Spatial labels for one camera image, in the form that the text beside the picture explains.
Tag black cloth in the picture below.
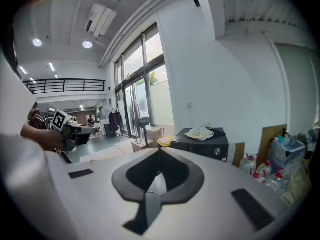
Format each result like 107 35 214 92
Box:
208 127 227 138

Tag brown wooden board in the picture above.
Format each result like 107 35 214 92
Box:
257 124 288 169

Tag yellow-lidded bin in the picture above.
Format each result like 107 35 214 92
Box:
156 135 176 149

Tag black table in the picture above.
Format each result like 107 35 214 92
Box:
170 127 230 163

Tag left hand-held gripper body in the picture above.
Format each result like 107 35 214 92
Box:
51 108 83 152

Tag black-framed glass doors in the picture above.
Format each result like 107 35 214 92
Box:
114 22 175 139

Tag white ceiling air conditioner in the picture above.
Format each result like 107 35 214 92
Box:
84 3 118 38

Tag yellow knitted cloth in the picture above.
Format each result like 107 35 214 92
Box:
184 127 215 142

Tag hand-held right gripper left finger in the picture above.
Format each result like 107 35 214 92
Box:
65 147 161 239

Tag small cardboard piece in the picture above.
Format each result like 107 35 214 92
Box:
232 142 246 168

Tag black balcony railing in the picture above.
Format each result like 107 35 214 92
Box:
22 78 107 95

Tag dark clothes on rack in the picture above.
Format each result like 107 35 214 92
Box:
108 107 124 135

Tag cardboard box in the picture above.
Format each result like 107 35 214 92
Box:
131 126 166 153

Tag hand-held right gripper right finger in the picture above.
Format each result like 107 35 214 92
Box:
159 147 288 238

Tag person's left forearm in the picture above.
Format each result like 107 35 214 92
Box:
20 123 66 151

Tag yellow wire basket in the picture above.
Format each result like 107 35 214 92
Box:
279 157 314 207

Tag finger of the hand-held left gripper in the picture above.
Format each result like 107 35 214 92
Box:
71 124 100 136
74 133 91 146

